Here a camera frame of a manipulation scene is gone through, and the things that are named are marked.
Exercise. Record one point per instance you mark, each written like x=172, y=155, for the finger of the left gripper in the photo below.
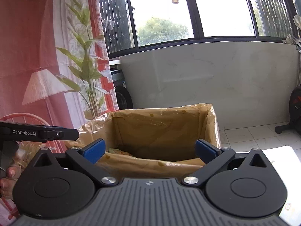
x=52, y=133

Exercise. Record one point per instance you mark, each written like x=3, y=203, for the red printed curtain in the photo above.
x=54, y=71

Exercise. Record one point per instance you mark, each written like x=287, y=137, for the brown cardboard box with liner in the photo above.
x=151, y=143

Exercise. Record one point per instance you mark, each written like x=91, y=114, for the washing machine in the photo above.
x=123, y=96

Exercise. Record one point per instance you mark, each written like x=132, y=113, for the person left hand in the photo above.
x=7, y=184

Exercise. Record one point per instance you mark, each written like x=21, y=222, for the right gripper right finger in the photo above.
x=216, y=160

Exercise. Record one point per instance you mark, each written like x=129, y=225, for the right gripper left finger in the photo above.
x=84, y=160

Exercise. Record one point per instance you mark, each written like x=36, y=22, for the black exercise bike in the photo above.
x=294, y=101

